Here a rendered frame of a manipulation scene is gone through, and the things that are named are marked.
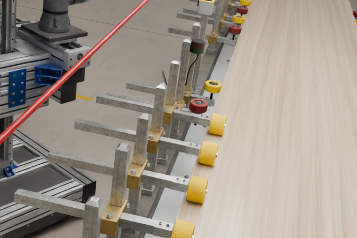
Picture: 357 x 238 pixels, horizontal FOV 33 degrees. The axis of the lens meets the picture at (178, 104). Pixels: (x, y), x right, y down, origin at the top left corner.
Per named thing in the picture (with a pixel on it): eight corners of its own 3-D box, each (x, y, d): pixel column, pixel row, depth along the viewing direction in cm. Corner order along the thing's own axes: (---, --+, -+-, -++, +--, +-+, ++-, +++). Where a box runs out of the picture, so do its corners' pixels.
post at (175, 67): (155, 167, 251) (170, 60, 231) (157, 163, 254) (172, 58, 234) (163, 169, 250) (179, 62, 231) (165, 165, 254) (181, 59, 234)
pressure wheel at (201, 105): (185, 126, 262) (188, 102, 257) (188, 119, 269) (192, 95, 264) (202, 130, 261) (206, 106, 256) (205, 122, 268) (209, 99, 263)
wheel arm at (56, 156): (47, 162, 195) (47, 152, 193) (51, 156, 198) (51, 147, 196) (197, 195, 189) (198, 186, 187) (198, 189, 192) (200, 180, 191)
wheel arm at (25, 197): (13, 203, 172) (13, 192, 171) (18, 196, 175) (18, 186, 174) (182, 243, 166) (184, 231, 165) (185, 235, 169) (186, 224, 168)
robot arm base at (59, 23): (31, 25, 282) (32, 5, 278) (57, 21, 293) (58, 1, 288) (51, 35, 273) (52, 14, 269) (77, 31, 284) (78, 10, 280)
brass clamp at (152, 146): (139, 151, 212) (141, 138, 210) (149, 134, 224) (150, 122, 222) (156, 154, 211) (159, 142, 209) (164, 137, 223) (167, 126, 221)
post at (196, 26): (178, 116, 295) (193, 23, 276) (180, 113, 299) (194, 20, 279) (185, 117, 295) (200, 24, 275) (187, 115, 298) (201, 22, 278)
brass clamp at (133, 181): (120, 186, 189) (122, 173, 187) (132, 166, 201) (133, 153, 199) (139, 190, 188) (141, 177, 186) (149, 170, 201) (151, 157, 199)
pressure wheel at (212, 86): (209, 109, 282) (212, 86, 277) (198, 102, 288) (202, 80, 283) (221, 106, 287) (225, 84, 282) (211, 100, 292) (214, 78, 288)
